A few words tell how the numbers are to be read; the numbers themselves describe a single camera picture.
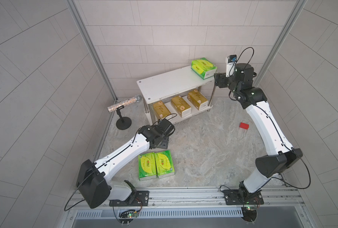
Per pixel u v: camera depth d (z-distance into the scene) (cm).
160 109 93
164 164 77
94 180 38
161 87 79
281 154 42
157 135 53
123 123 99
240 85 52
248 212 68
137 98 91
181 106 94
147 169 75
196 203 71
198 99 100
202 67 80
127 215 65
